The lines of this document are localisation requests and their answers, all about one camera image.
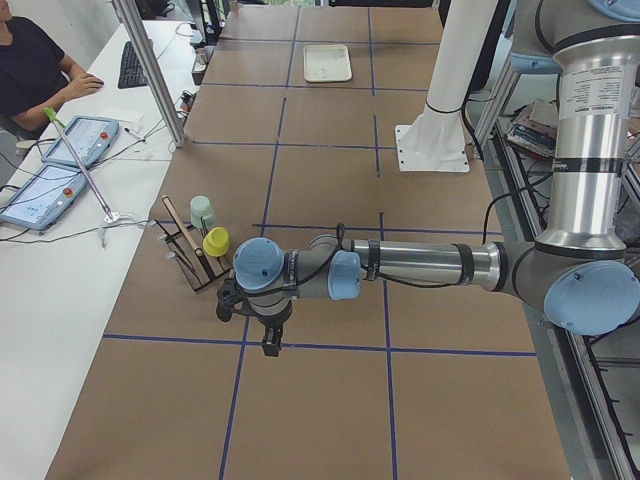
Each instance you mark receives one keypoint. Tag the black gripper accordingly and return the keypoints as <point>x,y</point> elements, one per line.
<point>270,320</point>

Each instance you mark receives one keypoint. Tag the green cup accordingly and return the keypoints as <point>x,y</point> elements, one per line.
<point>201,213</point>

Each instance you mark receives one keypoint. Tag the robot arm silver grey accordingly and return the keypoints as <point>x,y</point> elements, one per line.
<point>573,272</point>

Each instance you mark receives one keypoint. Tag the yellow cup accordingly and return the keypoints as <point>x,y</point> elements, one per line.
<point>216,242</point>

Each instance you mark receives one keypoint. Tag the white bear tray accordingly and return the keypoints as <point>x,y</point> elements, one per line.
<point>326,63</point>

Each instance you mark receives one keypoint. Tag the small metal cup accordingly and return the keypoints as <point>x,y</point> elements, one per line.
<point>201,60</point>

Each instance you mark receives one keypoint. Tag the metal rod with green tip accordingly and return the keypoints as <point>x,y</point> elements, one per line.
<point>111,217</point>

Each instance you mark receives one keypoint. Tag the lower blue teach pendant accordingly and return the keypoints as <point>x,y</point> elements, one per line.
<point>43,199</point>

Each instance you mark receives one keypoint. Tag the blue teach pendant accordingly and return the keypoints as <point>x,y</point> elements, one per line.
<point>90,138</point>
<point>43,199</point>

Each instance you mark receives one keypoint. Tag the upper blue teach pendant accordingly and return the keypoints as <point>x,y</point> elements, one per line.
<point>90,138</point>

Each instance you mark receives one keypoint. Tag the black keyboard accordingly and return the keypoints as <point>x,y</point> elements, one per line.
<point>131,73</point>

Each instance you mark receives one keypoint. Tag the stack of cloths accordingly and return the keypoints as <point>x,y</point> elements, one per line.
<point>534,128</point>

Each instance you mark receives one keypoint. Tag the person in black shirt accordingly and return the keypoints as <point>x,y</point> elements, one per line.
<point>36,74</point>

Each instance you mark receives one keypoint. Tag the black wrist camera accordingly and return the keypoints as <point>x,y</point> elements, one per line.
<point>230,300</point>

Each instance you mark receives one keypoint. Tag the black wire cup rack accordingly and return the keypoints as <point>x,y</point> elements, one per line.
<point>185,249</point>

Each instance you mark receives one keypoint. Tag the wooden rack handle rod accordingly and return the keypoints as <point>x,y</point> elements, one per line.
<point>181,226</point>

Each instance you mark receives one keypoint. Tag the aluminium frame post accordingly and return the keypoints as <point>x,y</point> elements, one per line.
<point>128,14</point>

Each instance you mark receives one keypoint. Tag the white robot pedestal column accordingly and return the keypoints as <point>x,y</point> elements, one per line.
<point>435,140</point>

